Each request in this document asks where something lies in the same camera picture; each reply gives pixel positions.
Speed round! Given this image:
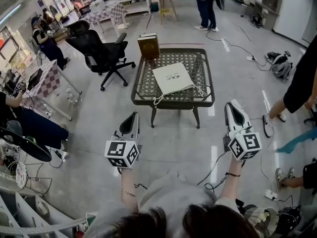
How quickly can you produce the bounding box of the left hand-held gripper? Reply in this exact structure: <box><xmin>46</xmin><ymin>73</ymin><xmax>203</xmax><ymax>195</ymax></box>
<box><xmin>104</xmin><ymin>112</ymin><xmax>143</xmax><ymax>169</ymax></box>

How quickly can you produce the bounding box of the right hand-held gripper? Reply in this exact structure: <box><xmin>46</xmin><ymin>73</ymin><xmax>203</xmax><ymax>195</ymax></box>
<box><xmin>222</xmin><ymin>102</ymin><xmax>263</xmax><ymax>161</ymax></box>

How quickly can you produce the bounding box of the cream drawstring cloth bag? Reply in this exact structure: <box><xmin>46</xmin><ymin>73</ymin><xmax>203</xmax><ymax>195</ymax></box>
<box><xmin>152</xmin><ymin>61</ymin><xmax>206</xmax><ymax>107</ymax></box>

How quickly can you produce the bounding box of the person's left forearm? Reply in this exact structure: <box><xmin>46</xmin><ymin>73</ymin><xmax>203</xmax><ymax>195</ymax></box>
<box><xmin>120</xmin><ymin>167</ymin><xmax>139</xmax><ymax>212</ymax></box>

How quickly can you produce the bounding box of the person's right forearm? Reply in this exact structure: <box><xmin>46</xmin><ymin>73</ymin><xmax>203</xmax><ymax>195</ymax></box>
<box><xmin>219</xmin><ymin>156</ymin><xmax>245</xmax><ymax>200</ymax></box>

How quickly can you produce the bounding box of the teal cloth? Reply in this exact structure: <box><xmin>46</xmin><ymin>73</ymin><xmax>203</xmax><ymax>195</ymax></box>
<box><xmin>276</xmin><ymin>129</ymin><xmax>317</xmax><ymax>155</ymax></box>

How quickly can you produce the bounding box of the person's grey shirt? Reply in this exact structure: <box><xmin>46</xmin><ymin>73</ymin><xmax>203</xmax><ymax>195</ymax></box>
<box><xmin>83</xmin><ymin>170</ymin><xmax>252</xmax><ymax>238</ymax></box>

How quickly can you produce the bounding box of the dark woven lattice table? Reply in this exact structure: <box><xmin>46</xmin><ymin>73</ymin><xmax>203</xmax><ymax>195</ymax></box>
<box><xmin>130</xmin><ymin>48</ymin><xmax>215</xmax><ymax>129</ymax></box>

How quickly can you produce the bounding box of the black glossy chair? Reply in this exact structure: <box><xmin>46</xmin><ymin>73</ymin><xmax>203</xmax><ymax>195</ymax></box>
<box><xmin>0</xmin><ymin>125</ymin><xmax>53</xmax><ymax>163</ymax></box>

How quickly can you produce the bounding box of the grey backpack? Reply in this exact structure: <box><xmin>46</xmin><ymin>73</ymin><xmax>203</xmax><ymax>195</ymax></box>
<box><xmin>264</xmin><ymin>51</ymin><xmax>293</xmax><ymax>80</ymax></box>

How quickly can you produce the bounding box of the table with checkered cloth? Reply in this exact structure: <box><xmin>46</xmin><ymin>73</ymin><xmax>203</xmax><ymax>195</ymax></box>
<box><xmin>21</xmin><ymin>59</ymin><xmax>83</xmax><ymax>121</ymax></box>
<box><xmin>85</xmin><ymin>0</ymin><xmax>130</xmax><ymax>36</ymax></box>

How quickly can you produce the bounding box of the black office chair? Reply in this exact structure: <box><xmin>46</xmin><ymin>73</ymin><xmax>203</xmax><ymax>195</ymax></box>
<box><xmin>64</xmin><ymin>20</ymin><xmax>136</xmax><ymax>92</ymax></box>

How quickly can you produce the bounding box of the white perforated rack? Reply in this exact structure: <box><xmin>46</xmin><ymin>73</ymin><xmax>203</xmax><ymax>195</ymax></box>
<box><xmin>0</xmin><ymin>186</ymin><xmax>87</xmax><ymax>238</ymax></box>

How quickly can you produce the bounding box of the brown box on table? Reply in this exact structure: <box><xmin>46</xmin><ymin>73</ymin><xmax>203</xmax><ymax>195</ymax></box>
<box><xmin>137</xmin><ymin>35</ymin><xmax>161</xmax><ymax>60</ymax></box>

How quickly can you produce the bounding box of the black laptop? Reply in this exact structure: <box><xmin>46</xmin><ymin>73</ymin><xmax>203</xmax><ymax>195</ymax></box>
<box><xmin>27</xmin><ymin>67</ymin><xmax>44</xmax><ymax>90</ymax></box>

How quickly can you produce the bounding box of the white shelving unit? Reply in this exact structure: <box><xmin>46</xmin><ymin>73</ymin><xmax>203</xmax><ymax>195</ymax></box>
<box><xmin>83</xmin><ymin>0</ymin><xmax>152</xmax><ymax>16</ymax></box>

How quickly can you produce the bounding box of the white box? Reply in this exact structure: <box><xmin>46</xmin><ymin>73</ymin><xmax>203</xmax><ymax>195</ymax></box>
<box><xmin>89</xmin><ymin>0</ymin><xmax>107</xmax><ymax>14</ymax></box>

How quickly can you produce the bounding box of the long black floor cable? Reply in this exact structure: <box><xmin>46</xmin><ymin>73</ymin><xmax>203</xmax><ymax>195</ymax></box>
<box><xmin>206</xmin><ymin>28</ymin><xmax>273</xmax><ymax>72</ymax></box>

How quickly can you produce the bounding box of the wire stand with patterned plate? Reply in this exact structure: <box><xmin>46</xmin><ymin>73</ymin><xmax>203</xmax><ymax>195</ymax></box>
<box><xmin>4</xmin><ymin>161</ymin><xmax>53</xmax><ymax>196</ymax></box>

